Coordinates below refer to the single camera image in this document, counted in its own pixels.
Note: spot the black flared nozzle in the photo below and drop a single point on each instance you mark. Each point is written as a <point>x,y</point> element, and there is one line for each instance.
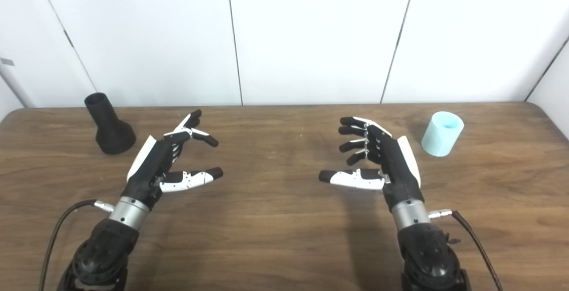
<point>113,137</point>

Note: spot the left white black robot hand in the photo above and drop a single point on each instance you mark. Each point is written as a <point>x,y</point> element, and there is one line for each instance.
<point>144,173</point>

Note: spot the light blue cylinder cup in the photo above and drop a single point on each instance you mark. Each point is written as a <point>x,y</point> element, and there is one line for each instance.
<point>440,137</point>

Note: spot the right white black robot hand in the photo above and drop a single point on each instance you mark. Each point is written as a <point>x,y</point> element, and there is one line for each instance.
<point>398,171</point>

